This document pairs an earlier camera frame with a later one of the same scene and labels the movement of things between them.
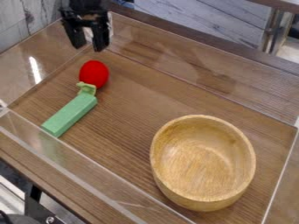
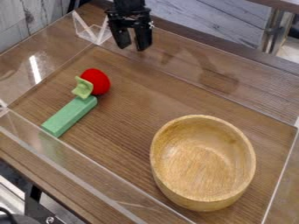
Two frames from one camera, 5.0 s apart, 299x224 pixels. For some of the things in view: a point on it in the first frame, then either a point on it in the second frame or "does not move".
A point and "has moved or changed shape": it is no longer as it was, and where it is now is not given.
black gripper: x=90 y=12 to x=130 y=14
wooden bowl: x=202 y=162 does not move
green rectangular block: x=73 y=111 does not move
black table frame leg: x=35 y=209 does not move
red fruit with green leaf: x=94 y=77 has moved or changed shape
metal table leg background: x=277 y=30 does not move
